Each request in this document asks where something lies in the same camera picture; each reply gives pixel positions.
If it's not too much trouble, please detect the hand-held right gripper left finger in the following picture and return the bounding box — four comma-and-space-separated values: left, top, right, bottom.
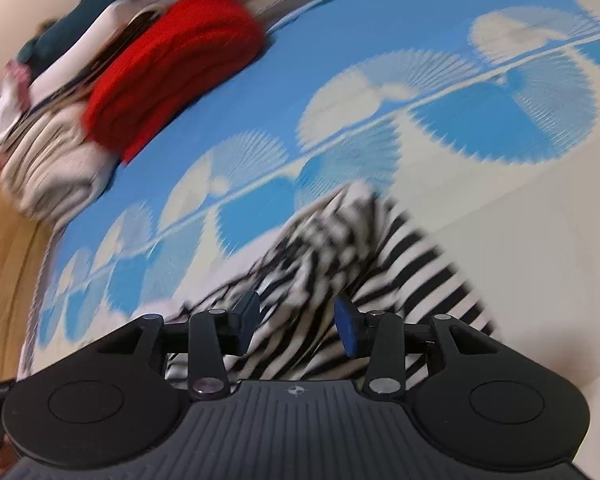
89, 290, 262, 402

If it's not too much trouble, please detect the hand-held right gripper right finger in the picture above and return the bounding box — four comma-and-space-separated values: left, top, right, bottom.
333, 294, 500, 396

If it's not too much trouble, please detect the striped shirt with white vest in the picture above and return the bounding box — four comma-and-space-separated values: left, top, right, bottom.
165, 182, 497, 396

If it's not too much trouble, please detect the tall wooden bed board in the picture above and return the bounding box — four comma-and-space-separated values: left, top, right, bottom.
0, 130, 64, 387

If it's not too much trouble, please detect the blue and white bed sheet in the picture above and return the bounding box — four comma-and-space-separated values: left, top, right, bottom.
22, 0, 600, 411

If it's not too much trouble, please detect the white folded quilt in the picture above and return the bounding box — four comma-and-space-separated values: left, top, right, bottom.
0, 104, 127, 232

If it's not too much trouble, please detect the red folded blanket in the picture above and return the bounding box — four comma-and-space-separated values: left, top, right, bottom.
82, 0, 267, 164

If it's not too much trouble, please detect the cream folded blanket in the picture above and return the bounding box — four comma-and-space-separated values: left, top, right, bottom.
27, 0, 177, 113

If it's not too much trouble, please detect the dark star-patterned cloth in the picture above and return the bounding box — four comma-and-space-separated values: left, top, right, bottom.
87, 6, 167, 78

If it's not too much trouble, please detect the teal shark plush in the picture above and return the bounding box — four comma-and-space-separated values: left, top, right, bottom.
17, 0, 207, 69

